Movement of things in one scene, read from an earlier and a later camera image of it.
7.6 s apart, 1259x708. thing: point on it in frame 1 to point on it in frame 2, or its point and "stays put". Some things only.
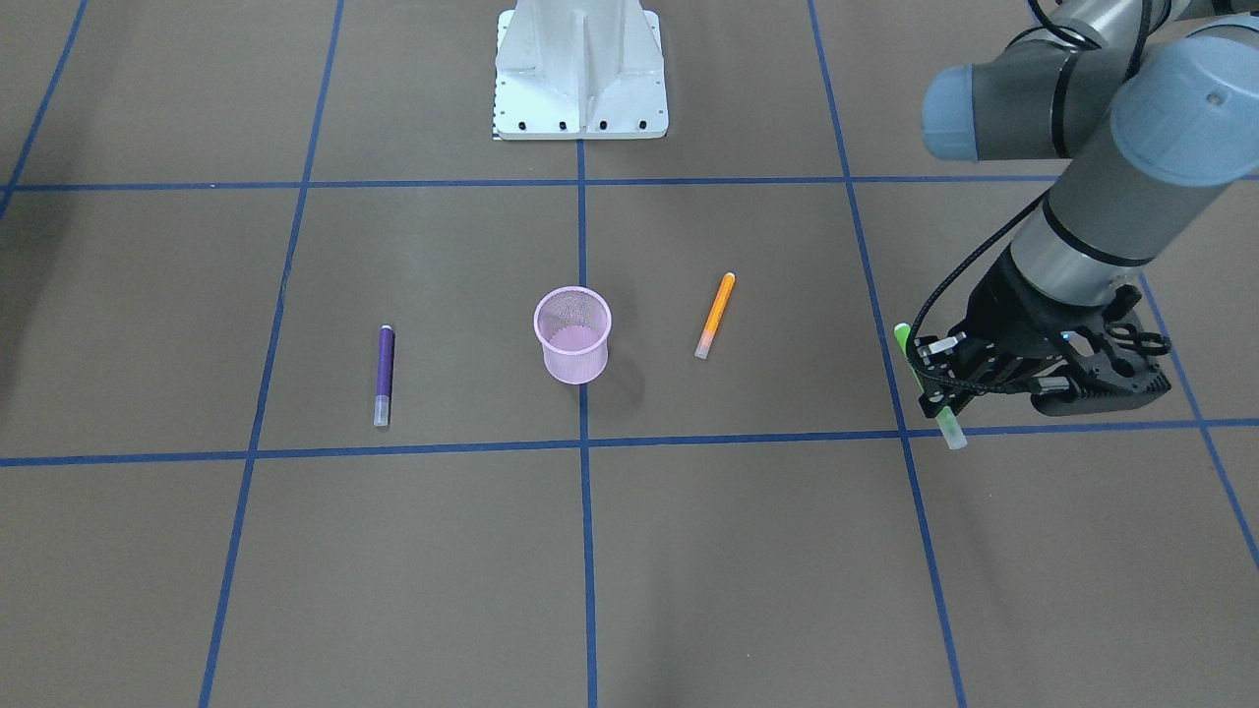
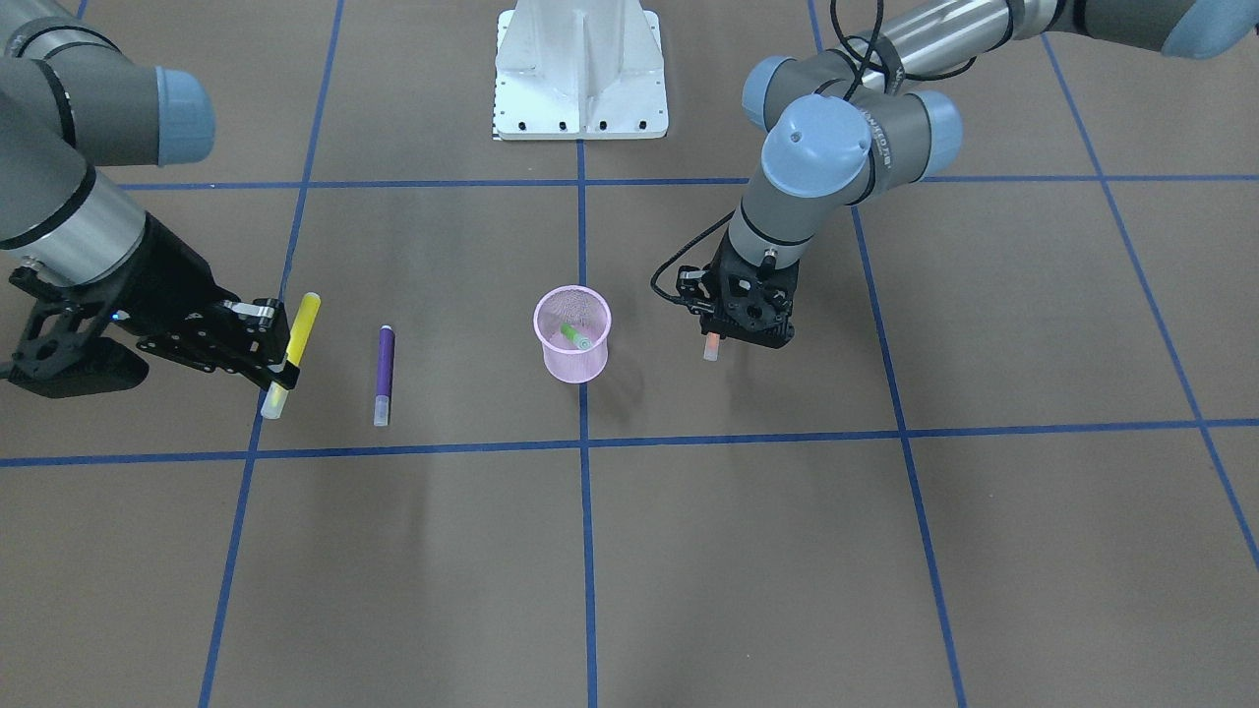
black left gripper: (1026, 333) to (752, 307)
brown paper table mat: (314, 394) stays put
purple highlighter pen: (384, 378) stays put
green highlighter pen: (947, 418) to (573, 335)
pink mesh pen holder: (572, 323) stays put
